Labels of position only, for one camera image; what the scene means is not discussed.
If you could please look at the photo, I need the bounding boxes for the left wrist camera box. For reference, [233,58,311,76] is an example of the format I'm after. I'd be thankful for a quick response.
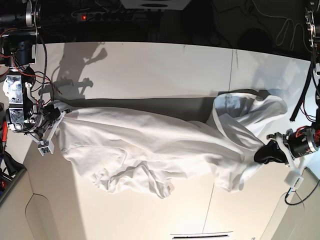
[266,132,306,190]

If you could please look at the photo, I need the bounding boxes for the black tool tray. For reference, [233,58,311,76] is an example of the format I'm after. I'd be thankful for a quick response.
[0,151,27,204]

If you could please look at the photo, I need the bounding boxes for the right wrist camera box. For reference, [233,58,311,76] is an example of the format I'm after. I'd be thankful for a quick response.
[27,110,67,156]

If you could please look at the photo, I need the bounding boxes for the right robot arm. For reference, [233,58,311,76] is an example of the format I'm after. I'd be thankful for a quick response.
[0,0,61,138]

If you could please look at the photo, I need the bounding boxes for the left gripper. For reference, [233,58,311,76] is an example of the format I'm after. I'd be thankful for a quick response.
[253,126,320,163]

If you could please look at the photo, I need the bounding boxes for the black power strip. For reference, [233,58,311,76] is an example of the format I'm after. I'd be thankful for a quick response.
[71,10,148,22]

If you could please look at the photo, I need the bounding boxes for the orange handled tool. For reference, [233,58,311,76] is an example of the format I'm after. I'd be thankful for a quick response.
[1,118,8,154]

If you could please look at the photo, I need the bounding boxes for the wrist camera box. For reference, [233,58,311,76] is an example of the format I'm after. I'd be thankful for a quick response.
[266,132,306,190]
[27,110,67,156]

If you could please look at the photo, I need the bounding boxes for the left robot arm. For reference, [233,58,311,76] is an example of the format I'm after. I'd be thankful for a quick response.
[271,0,320,164]

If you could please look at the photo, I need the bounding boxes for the white t-shirt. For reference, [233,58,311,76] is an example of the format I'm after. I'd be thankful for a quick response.
[55,92,288,199]

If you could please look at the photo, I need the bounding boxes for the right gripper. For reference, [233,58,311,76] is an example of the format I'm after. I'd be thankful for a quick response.
[23,103,60,135]

